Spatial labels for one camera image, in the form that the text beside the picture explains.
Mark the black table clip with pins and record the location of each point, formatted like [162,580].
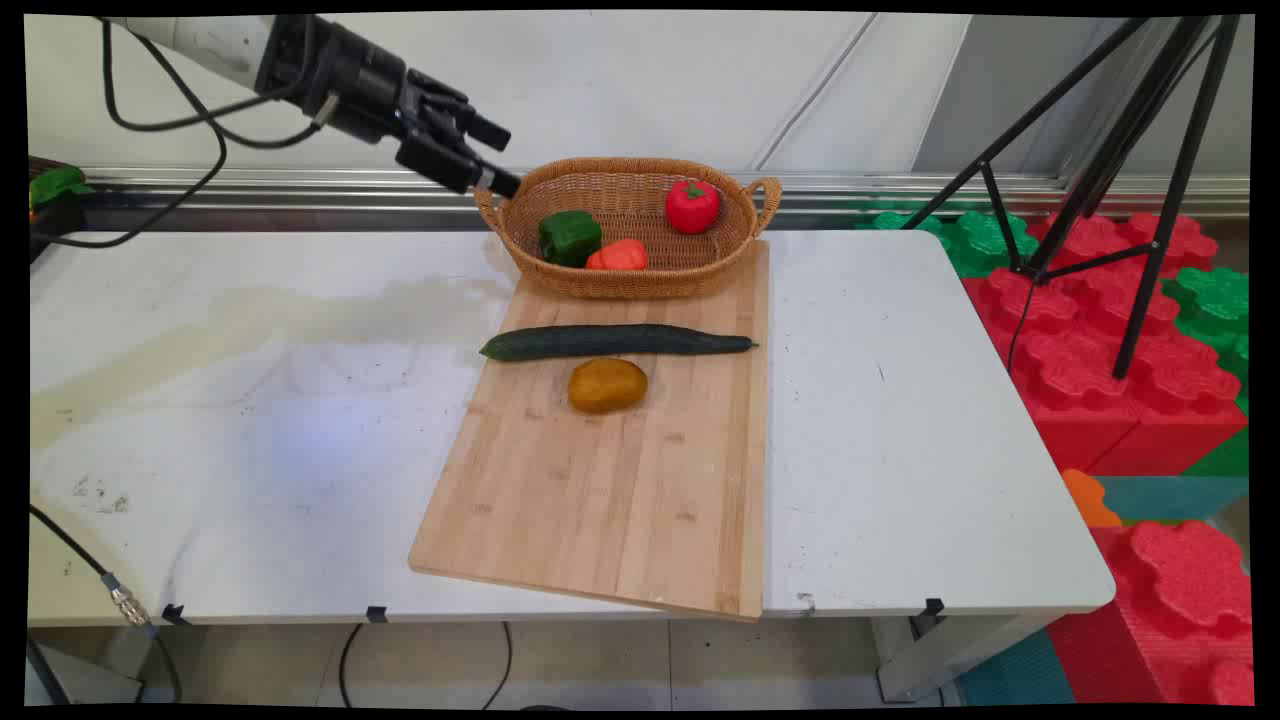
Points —
[933,606]
[376,613]
[174,614]

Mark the orange foam piece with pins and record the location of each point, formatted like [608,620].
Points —
[1088,498]

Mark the green toy vegetable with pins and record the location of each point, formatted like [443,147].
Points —
[55,185]

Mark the black box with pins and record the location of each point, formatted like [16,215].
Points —
[50,225]

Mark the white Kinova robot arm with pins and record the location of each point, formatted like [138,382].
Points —
[205,40]

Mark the orange toy bell pepper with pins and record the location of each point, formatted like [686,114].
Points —
[620,257]

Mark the black camera tripod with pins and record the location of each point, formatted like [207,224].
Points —
[1130,150]

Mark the green toy bell pepper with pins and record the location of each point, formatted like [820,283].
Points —
[570,238]

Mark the bamboo cutting board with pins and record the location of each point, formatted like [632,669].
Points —
[620,480]

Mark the white table leg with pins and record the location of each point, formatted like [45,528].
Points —
[940,655]

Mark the woven wicker basket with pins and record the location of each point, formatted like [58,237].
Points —
[630,265]

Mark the large red foam block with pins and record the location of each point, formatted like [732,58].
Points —
[1100,380]

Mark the aluminium wall rail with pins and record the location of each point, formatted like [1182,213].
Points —
[900,190]

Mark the green foam block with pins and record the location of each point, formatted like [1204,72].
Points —
[975,245]
[1215,300]

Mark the red toy tomato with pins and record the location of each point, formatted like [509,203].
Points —
[692,207]

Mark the brown toy potato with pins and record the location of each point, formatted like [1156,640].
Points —
[607,386]

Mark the teal foam mat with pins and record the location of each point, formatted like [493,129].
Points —
[1170,497]

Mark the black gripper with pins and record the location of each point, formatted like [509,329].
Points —
[350,85]

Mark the dark green cucumber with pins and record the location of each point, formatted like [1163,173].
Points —
[610,342]

